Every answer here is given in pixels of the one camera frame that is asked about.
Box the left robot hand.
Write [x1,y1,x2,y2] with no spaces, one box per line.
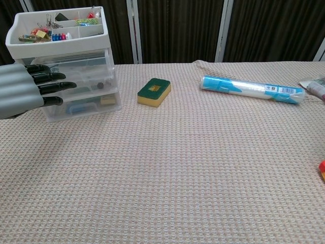
[0,62,77,120]

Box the clear plastic drawer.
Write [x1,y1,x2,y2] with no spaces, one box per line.
[38,73,119,96]
[20,49,115,80]
[42,88,123,123]

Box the blue pink pushpin row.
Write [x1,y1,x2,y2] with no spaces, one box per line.
[52,33,73,42]

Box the green blue packet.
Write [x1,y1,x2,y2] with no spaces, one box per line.
[75,18,100,26]

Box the green yellow sponge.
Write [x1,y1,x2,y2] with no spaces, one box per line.
[137,78,172,108]

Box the beige woven tablecloth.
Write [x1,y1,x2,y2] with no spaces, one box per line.
[0,59,325,244]

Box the blue white plastic roll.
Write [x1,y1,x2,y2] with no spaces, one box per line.
[200,75,306,105]

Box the pink floral packet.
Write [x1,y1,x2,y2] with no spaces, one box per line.
[299,76,325,102]

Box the white plastic drawer organizer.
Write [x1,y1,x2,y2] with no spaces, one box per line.
[5,6,123,123]

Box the metal key chain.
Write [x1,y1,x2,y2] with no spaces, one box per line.
[37,14,64,28]

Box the grey partition post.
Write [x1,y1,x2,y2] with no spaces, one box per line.
[126,0,143,64]
[20,0,34,12]
[214,0,234,63]
[313,38,325,62]

